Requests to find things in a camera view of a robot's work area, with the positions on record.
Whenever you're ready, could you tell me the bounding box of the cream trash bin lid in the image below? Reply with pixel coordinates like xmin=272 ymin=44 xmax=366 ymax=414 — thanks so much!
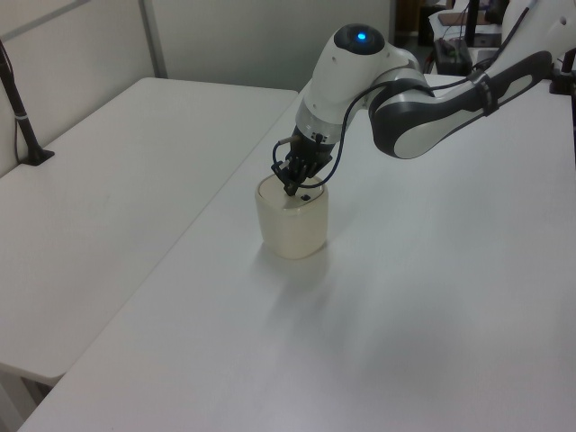
xmin=257 ymin=175 xmax=327 ymax=212

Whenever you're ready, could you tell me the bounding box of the black strap on arm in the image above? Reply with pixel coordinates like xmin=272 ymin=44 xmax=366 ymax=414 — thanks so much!
xmin=466 ymin=70 xmax=497 ymax=117

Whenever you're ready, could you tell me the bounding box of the brown cabinet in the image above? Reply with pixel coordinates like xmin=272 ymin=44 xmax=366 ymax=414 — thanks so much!
xmin=395 ymin=0 xmax=423 ymax=33

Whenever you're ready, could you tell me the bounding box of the dark device with cables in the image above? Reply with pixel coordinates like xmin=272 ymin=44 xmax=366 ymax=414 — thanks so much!
xmin=433 ymin=37 xmax=474 ymax=76

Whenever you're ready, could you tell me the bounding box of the cream plastic trash bin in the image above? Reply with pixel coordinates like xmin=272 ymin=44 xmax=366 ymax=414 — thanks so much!
xmin=255 ymin=175 xmax=330 ymax=261

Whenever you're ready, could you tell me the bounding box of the grey partition frame post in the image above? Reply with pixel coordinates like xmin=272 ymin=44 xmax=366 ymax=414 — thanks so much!
xmin=138 ymin=0 xmax=168 ymax=80

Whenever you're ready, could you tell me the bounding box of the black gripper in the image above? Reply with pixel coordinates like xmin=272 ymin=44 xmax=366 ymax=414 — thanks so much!
xmin=270 ymin=130 xmax=337 ymax=197

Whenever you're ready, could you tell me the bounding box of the black monitor stand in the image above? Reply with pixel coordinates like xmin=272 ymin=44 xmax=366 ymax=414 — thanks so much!
xmin=464 ymin=0 xmax=482 ymax=47

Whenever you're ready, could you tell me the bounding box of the black clamp pole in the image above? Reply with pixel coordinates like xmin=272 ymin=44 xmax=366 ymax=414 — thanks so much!
xmin=548 ymin=42 xmax=576 ymax=96

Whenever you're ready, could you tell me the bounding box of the black pole with base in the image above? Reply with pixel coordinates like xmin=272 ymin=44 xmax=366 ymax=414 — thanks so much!
xmin=0 ymin=38 xmax=57 ymax=169

